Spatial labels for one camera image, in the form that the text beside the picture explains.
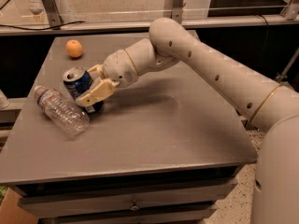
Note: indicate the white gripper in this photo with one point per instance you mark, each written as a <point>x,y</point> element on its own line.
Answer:
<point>120,67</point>

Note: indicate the blue pepsi can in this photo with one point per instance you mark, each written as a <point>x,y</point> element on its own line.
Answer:
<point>76,81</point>

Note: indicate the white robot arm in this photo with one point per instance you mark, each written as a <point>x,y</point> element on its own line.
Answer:
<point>266,104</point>

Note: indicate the clear plastic water bottle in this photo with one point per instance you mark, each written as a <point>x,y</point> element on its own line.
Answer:
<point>67,116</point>

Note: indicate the orange fruit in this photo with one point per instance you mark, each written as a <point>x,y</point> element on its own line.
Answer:
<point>74,49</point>

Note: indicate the grey drawer cabinet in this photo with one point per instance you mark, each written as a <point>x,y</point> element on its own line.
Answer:
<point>168,143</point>

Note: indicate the metal drawer knob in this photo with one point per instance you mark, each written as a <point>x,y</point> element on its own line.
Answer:
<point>134,207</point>

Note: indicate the cardboard box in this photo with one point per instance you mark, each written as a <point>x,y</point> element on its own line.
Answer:
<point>11,213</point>

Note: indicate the metal frame bracket left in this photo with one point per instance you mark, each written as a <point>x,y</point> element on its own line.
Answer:
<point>53,15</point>

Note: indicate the metal frame bracket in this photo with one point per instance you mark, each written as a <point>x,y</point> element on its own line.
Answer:
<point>53,15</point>
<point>177,10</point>

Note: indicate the metal frame bracket centre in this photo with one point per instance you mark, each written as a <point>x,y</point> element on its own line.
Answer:
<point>177,10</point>

